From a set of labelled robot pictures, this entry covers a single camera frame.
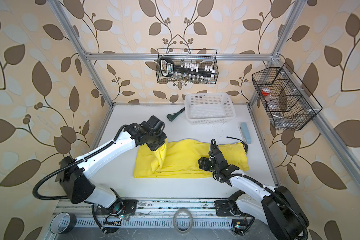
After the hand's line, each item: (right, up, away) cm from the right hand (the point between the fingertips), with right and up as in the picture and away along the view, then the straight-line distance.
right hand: (203, 163), depth 87 cm
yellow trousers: (-14, +2, +1) cm, 14 cm away
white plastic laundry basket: (+9, +35, +32) cm, 48 cm away
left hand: (-19, +15, -8) cm, 26 cm away
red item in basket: (+33, +41, -7) cm, 53 cm away
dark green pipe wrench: (-22, +28, +24) cm, 43 cm away
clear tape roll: (-16, -25, -15) cm, 33 cm away
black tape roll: (-69, -24, -16) cm, 75 cm away
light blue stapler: (+29, +18, +11) cm, 36 cm away
